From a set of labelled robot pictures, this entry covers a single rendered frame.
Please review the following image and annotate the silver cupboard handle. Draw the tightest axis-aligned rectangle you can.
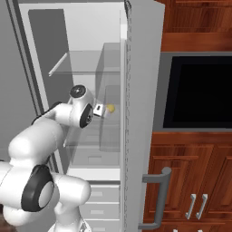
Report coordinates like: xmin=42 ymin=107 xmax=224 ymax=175
xmin=185 ymin=193 xmax=197 ymax=220
xmin=195 ymin=193 xmax=208 ymax=220

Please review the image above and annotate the brown wooden wall cupboard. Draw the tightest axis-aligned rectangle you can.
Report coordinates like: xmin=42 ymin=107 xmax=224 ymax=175
xmin=154 ymin=0 xmax=232 ymax=53

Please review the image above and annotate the grey fridge door handle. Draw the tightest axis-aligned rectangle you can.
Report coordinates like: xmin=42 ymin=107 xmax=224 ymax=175
xmin=138 ymin=167 xmax=172 ymax=231

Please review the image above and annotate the black built-in oven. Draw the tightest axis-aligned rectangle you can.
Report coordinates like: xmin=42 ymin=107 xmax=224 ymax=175
xmin=152 ymin=51 xmax=232 ymax=133

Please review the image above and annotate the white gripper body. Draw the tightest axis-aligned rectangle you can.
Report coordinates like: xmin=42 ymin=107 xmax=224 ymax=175
xmin=101 ymin=104 xmax=111 ymax=120

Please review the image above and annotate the white open fridge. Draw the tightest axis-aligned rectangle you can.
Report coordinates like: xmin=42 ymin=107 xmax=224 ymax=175
xmin=6 ymin=0 xmax=166 ymax=232

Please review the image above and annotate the yellow lemon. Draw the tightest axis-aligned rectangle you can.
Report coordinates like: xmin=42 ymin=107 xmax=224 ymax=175
xmin=106 ymin=103 xmax=116 ymax=114

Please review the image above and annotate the white fridge crisper drawer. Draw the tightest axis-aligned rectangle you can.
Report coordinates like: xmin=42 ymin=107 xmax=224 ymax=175
xmin=70 ymin=147 xmax=121 ymax=168

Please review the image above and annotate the brown wooden cupboard door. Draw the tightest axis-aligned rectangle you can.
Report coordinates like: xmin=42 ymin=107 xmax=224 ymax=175
xmin=142 ymin=132 xmax=217 ymax=232
xmin=205 ymin=141 xmax=232 ymax=232

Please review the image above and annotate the grey fridge door with handle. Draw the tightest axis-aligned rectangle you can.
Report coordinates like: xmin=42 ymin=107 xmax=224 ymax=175
xmin=120 ymin=0 xmax=166 ymax=232

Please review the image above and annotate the clear glass fridge shelf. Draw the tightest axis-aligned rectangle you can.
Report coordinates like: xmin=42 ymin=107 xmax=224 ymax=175
xmin=63 ymin=116 xmax=121 ymax=153
xmin=48 ymin=50 xmax=121 ymax=77

